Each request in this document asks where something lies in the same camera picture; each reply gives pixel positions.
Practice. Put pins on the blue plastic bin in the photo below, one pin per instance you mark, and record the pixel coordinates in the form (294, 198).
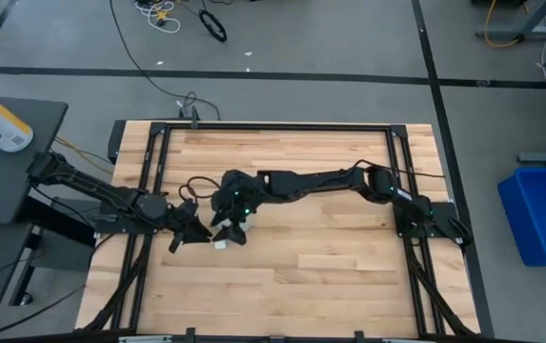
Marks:
(539, 219)

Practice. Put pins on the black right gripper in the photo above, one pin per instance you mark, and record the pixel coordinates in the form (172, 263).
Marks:
(236, 188)

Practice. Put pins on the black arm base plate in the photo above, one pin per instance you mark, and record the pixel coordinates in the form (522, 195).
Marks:
(106, 227)
(444, 219)

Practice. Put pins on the white wipes canister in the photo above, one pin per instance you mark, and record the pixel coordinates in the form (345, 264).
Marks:
(6, 126)

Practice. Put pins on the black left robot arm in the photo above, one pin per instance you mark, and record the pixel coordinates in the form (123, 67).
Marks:
(101, 190)

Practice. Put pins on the grey waffle microfiber towel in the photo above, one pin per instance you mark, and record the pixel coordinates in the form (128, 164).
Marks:
(220, 245)

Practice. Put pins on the black side table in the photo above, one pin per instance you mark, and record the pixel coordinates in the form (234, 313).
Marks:
(6, 190)

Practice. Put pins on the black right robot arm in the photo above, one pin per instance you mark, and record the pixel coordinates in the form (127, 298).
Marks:
(310, 183)

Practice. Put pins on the black aluminium table frame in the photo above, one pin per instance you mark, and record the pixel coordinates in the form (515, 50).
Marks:
(277, 127)

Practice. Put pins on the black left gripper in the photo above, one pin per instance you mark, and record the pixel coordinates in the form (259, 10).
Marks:
(182, 213)

